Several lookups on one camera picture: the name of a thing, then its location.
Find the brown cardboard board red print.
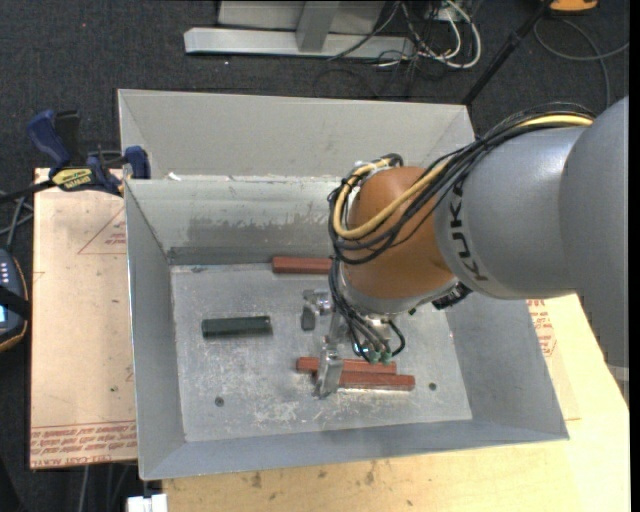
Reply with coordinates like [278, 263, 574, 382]
[29, 166, 584, 472]

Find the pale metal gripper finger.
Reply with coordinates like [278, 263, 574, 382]
[300, 288, 334, 332]
[311, 344, 346, 400]

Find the black cylinder on white bracket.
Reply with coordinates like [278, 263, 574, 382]
[431, 281, 472, 312]

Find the grey metal bin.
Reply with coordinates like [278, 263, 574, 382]
[117, 88, 571, 482]

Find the dark green flat block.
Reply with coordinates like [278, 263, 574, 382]
[200, 315, 274, 339]

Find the red-brown flat block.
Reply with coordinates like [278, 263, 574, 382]
[312, 372, 417, 393]
[295, 355, 398, 376]
[271, 255, 334, 276]

